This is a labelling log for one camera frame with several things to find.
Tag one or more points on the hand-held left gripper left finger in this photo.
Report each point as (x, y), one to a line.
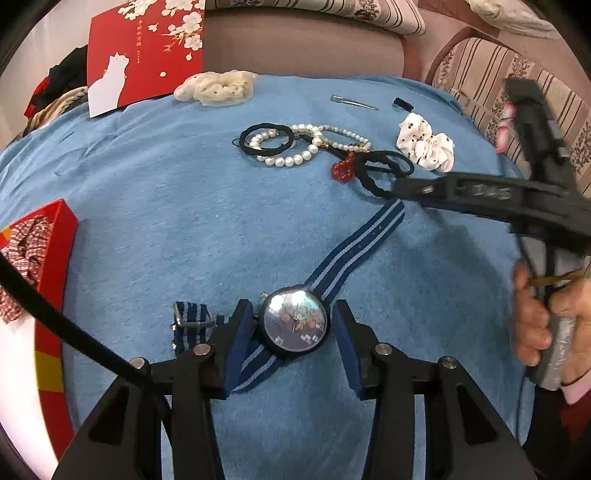
(236, 344)

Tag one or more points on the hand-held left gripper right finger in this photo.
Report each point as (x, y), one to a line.
(350, 355)

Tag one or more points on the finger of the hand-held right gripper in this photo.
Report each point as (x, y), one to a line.
(452, 194)

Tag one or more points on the red gift box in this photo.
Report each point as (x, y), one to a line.
(57, 258)

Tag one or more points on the person's right forearm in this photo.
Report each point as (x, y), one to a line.
(572, 415)

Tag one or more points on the person's right hand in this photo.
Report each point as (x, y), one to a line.
(531, 323)

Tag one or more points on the white polka dot scrunchie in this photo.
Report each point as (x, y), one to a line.
(427, 143)

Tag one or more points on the striped floral sofa armrest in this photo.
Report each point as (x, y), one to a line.
(475, 69)

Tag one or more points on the small black hair clip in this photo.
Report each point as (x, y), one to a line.
(402, 103)

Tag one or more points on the silver hair clip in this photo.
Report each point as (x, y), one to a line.
(353, 101)

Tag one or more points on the blue blanket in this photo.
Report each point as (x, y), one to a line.
(161, 207)

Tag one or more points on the mauve sofa backrest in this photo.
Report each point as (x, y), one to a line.
(300, 50)

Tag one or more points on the striped floral pillow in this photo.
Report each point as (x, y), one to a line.
(323, 11)

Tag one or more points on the red plaid scrunchie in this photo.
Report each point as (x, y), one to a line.
(23, 249)

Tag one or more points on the cream scrunchie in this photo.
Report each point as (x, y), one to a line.
(212, 87)

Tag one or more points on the dark clothing pile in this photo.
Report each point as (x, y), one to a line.
(64, 78)

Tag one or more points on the red box lid with flowers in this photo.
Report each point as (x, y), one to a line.
(138, 41)

